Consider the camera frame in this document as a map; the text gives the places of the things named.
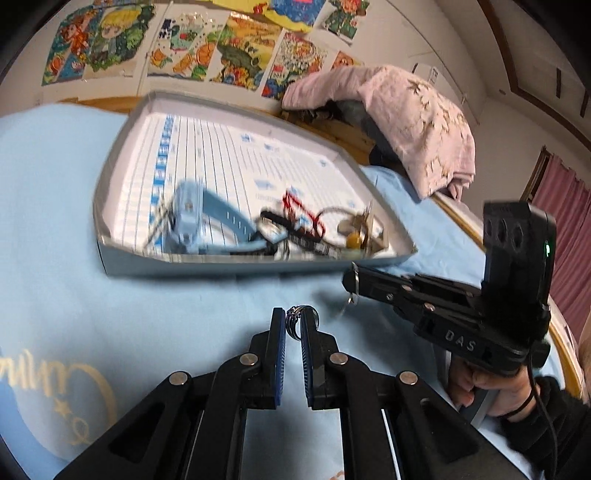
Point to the dark grey cloth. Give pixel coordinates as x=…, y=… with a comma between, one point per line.
x=364, y=124

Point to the pink floral cloth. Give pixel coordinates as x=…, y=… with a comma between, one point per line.
x=415, y=124

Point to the person's right hand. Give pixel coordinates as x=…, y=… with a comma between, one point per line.
x=498, y=394

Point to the grey cardboard box tray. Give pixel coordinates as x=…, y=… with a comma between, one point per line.
x=221, y=152

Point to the white air conditioner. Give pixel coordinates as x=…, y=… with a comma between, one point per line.
x=429, y=74

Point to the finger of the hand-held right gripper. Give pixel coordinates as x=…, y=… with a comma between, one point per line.
x=388, y=297
x=415, y=282

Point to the blue wristwatch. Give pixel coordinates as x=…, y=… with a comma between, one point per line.
x=191, y=217

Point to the beige hair claw clip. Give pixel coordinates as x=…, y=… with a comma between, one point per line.
x=375, y=226

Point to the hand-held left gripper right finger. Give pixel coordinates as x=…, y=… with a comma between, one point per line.
x=308, y=360

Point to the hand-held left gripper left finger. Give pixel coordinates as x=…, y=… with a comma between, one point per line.
x=277, y=355

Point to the group of colourful wall drawings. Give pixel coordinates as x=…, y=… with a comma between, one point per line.
x=184, y=41

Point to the person's right forearm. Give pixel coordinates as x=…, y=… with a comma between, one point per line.
x=568, y=424

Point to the blue printed bedsheet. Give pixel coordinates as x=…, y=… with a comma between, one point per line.
x=69, y=304

